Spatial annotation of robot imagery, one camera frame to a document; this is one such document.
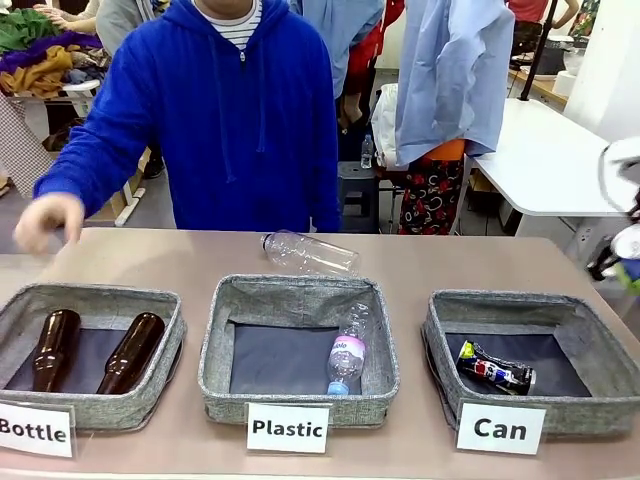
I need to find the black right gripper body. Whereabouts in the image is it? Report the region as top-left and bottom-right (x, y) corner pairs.
(586, 238), (622, 283)

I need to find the black crushed soda can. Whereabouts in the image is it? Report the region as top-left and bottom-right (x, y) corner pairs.
(455, 339), (538, 394)

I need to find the bottle with pink label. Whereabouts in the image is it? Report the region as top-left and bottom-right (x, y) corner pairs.
(325, 300), (374, 397)

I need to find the brown glass bottle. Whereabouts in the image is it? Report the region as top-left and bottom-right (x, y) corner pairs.
(95, 311), (167, 396)
(30, 308), (83, 394)

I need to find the grey fabric basket can label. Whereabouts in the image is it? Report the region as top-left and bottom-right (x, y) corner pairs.
(421, 288), (640, 438)

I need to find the white sign reading Can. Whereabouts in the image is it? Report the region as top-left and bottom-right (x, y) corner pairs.
(455, 401), (548, 456)

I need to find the grey fabric basket plastic label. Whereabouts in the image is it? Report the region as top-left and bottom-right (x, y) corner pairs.
(198, 273), (401, 429)

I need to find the grey fabric basket bottle label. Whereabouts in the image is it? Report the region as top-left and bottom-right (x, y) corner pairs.
(0, 282), (188, 433)

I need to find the person right hand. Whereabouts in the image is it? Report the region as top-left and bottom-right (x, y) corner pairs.
(13, 193), (87, 257)

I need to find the white side table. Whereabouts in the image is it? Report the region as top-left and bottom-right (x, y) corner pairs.
(469, 96), (632, 217)

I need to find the red floral black skirt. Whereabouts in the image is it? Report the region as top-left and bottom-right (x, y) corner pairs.
(397, 154), (467, 236)

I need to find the orange garment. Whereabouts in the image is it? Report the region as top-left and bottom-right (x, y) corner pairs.
(422, 138), (467, 163)

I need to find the black pole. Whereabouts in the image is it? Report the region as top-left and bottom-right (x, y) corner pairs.
(518, 0), (560, 103)

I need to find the hanging light blue shirt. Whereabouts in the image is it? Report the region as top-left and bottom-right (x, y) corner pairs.
(394, 0), (517, 167)

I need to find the black stool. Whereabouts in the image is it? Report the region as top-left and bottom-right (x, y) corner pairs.
(337, 160), (382, 234)

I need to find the white plastic bag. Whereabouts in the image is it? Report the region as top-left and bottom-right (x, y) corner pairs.
(370, 82), (402, 169)

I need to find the clear empty plastic bottle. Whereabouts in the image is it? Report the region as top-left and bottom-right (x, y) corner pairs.
(259, 229), (361, 278)

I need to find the red garment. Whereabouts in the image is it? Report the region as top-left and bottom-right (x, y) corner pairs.
(344, 22), (387, 96)

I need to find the white sign reading Plastic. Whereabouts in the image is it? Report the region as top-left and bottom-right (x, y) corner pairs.
(246, 401), (332, 455)

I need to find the person in blue hoodie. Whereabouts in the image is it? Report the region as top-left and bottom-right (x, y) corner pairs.
(33, 0), (342, 234)

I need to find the striped white shirt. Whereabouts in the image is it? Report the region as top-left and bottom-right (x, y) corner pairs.
(201, 0), (264, 52)

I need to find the person blurred face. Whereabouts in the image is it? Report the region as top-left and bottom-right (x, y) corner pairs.
(193, 0), (257, 24)

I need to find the white sign reading Bottle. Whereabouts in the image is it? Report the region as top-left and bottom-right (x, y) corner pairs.
(0, 400), (77, 459)

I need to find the mustard yellow cloth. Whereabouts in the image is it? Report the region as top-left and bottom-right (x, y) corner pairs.
(0, 44), (75, 97)

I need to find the purple cloth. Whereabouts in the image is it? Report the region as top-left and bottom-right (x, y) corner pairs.
(0, 35), (104, 75)

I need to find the green cloth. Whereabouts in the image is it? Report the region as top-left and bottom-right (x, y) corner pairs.
(0, 6), (62, 55)

